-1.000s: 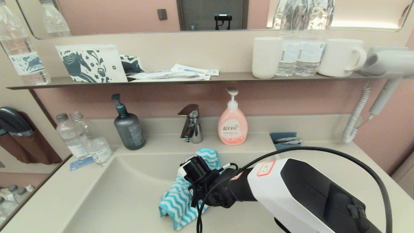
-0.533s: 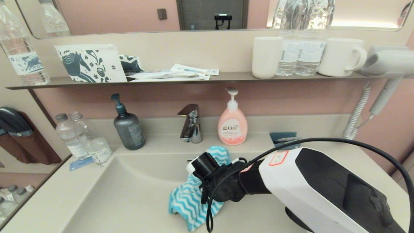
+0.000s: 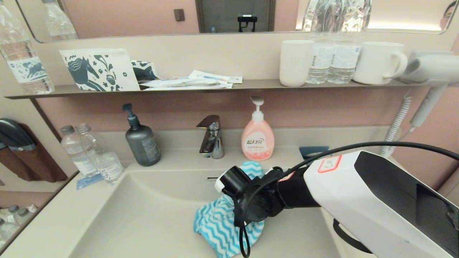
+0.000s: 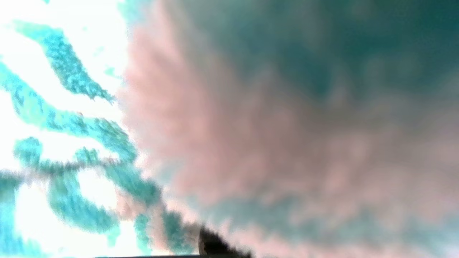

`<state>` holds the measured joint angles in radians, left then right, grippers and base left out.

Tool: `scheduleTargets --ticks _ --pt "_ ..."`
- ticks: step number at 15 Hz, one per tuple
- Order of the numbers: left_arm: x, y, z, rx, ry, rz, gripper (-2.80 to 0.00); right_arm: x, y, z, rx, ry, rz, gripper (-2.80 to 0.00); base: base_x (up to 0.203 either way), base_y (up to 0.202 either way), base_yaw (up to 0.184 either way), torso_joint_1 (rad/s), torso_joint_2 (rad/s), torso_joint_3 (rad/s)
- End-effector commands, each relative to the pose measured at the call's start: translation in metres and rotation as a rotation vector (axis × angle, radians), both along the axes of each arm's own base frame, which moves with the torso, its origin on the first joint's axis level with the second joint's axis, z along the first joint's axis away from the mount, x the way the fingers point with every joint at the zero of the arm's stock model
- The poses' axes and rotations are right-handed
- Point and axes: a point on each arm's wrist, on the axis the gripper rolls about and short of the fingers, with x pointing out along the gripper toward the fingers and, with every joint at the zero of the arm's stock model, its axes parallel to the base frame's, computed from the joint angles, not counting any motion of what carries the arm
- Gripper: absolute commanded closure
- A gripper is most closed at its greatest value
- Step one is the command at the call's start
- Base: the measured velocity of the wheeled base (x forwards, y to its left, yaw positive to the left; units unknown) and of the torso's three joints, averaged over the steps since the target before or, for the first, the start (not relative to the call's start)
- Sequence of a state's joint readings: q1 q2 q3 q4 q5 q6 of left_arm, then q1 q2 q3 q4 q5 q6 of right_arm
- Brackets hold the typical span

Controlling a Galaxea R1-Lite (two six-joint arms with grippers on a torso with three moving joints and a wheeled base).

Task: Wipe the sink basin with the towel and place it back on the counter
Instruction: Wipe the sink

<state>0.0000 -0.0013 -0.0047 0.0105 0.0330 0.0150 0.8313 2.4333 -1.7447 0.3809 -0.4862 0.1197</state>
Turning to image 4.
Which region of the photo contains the teal white zigzag striped towel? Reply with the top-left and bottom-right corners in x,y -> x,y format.
0,0 -> 459,258

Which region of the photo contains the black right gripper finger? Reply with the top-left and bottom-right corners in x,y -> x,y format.
198,226 -> 252,258

